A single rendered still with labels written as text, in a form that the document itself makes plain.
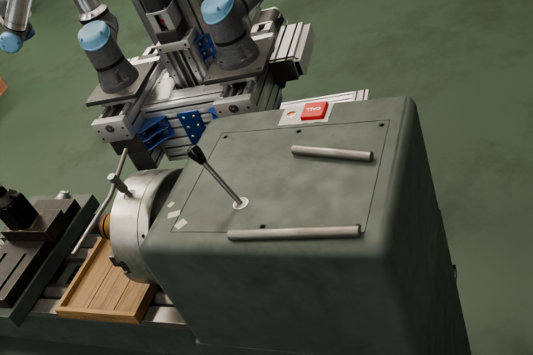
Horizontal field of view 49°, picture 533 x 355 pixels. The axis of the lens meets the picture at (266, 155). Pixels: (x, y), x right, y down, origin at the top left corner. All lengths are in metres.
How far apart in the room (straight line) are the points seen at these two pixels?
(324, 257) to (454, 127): 2.25
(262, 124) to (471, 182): 1.67
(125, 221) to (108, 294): 0.41
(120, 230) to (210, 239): 0.34
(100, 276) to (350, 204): 0.99
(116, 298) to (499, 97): 2.41
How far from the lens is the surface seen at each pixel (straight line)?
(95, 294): 1.92
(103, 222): 1.75
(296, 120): 1.49
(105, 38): 2.20
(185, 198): 1.41
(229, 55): 2.01
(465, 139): 3.25
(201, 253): 1.28
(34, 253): 2.08
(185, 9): 2.20
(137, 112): 2.25
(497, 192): 2.95
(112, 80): 2.24
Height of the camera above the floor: 2.09
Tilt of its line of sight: 36 degrees down
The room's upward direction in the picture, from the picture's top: 24 degrees counter-clockwise
